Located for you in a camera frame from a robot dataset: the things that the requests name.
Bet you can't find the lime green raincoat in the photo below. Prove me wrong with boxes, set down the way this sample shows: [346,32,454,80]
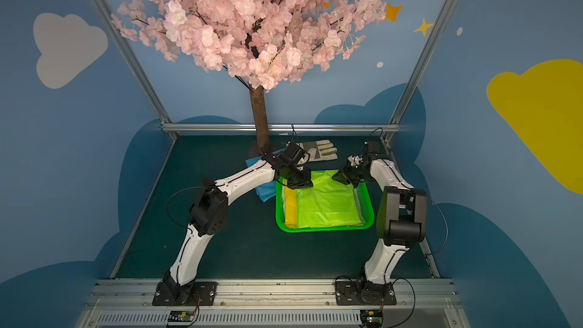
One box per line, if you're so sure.
[296,171,362,229]

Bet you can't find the blue raincoat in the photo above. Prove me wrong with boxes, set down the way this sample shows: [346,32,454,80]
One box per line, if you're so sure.
[245,156,276,203]

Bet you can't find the large yellow raincoat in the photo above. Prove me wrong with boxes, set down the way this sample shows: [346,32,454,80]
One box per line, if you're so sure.
[282,186,298,229]

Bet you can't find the green plastic basket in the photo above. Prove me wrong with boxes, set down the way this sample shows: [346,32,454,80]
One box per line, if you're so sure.
[276,179,375,233]

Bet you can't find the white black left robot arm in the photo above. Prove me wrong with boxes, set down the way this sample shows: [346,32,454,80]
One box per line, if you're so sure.
[156,141,313,304]

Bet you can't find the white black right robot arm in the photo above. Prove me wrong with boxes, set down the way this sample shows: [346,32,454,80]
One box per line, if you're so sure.
[332,142,428,305]

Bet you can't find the grey white work glove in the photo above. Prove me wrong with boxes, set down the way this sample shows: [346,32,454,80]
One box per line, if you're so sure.
[298,140,338,164]

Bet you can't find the pink cherry blossom tree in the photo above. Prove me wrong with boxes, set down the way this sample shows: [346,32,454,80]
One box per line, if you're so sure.
[111,0,388,151]

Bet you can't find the right circuit board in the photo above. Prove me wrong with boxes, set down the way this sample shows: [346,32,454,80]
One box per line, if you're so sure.
[359,310,384,328]

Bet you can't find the circuit board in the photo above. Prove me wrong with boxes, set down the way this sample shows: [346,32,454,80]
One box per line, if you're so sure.
[165,311,196,327]
[359,310,384,328]

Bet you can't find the left circuit board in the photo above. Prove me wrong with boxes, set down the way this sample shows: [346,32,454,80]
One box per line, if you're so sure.
[165,311,196,327]

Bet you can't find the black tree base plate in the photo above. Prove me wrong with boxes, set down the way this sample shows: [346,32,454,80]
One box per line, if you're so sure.
[245,141,284,166]

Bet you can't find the rear aluminium frame bar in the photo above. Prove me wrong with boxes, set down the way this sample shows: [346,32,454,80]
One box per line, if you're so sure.
[162,123,400,135]

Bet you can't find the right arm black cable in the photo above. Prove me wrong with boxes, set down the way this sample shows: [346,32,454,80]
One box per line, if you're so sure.
[423,193,449,257]

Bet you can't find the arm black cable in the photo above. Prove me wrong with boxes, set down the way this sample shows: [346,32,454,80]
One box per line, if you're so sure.
[165,185,208,231]
[423,193,449,257]

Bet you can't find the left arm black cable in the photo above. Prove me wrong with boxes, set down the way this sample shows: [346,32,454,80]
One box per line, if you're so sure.
[165,185,208,231]

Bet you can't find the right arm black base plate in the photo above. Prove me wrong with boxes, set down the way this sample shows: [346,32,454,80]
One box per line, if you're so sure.
[334,280,397,306]

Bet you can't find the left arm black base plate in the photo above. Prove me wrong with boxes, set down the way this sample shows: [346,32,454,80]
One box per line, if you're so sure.
[152,281,218,307]

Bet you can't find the right aluminium frame post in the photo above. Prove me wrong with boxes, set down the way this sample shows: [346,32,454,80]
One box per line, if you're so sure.
[389,0,459,127]

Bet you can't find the aluminium frame post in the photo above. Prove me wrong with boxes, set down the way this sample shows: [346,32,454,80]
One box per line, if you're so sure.
[389,0,459,127]
[90,0,172,124]

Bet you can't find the aluminium rail at front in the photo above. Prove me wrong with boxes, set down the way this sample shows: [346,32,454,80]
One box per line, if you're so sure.
[76,278,470,327]

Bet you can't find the left aluminium frame post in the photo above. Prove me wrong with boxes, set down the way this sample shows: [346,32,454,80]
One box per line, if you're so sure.
[90,0,172,124]

